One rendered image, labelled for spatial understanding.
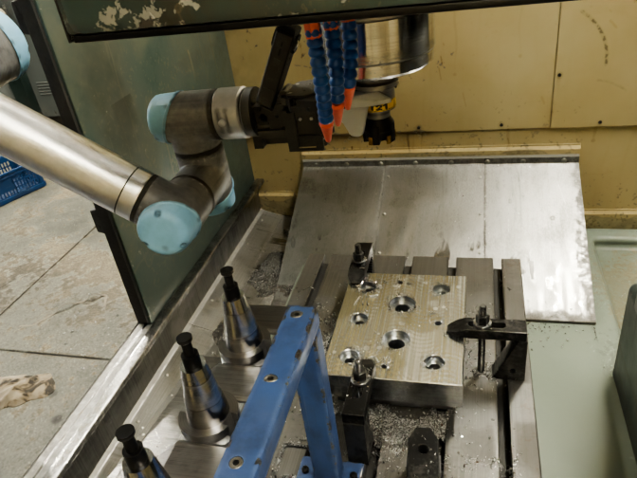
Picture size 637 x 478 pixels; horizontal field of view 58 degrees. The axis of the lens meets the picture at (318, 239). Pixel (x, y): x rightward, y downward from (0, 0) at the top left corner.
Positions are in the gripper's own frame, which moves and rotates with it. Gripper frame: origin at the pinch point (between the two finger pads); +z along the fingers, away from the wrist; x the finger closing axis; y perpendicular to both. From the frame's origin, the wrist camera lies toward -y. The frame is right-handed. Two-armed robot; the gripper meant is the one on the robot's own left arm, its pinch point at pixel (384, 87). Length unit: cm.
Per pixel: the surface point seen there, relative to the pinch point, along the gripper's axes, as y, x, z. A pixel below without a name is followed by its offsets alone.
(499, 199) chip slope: 64, -87, 18
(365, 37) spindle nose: -8.5, 8.0, -0.4
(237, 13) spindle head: -16.6, 32.4, -5.4
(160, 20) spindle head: -16.8, 32.4, -11.9
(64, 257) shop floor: 138, -162, -227
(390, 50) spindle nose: -6.6, 7.3, 2.3
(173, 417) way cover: 70, 1, -53
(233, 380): 21.2, 34.2, -14.2
